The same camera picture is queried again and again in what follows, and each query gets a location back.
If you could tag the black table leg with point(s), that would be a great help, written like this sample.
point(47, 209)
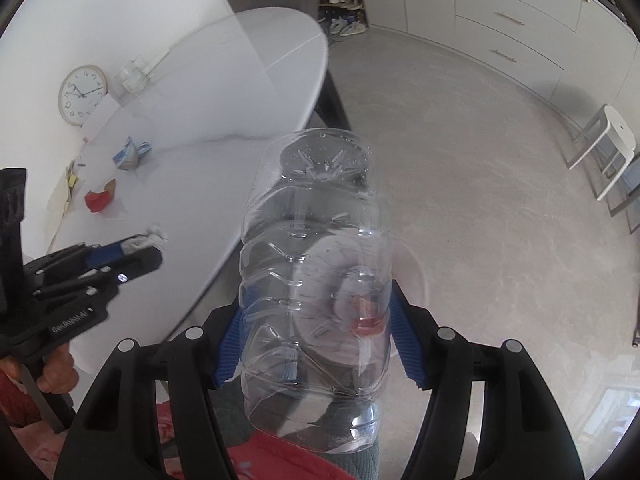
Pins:
point(332, 105)

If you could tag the pair of white sneakers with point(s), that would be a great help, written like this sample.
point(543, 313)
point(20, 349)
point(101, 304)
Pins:
point(346, 26)

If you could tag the crushed blue white carton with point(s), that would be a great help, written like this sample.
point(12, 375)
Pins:
point(130, 155)

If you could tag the small yellow paper slips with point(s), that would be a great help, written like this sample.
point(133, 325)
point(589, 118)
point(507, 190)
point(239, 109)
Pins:
point(71, 181)

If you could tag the clear plastic bottle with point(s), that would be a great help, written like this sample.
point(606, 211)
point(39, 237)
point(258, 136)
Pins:
point(310, 260)

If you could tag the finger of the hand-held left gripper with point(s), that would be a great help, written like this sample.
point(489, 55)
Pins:
point(102, 255)
point(142, 265)

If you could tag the red floral garment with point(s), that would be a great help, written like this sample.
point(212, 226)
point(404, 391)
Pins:
point(280, 460)

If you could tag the white plastic bin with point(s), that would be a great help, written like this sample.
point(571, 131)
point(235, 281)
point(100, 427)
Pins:
point(412, 275)

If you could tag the round white wall clock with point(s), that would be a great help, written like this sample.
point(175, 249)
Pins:
point(82, 95)

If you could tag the white step stool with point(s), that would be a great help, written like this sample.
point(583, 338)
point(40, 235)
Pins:
point(612, 125)

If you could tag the red and brown crumpled wrapper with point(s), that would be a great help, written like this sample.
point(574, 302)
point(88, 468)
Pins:
point(96, 201)

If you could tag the clear glass jar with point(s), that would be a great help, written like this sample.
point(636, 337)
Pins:
point(132, 76)

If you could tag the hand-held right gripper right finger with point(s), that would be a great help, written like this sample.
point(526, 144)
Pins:
point(406, 342)

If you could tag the person's left hand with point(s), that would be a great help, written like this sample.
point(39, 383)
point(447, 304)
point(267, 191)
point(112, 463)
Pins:
point(57, 372)

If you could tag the cream paper sheets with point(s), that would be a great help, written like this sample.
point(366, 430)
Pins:
point(57, 205)

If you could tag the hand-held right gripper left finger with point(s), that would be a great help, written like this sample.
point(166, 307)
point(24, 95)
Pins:
point(230, 352)

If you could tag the grey metal stool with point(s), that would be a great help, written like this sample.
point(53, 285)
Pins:
point(622, 200)

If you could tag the white cabinet unit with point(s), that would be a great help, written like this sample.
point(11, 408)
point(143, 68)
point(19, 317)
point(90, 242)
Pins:
point(500, 15)

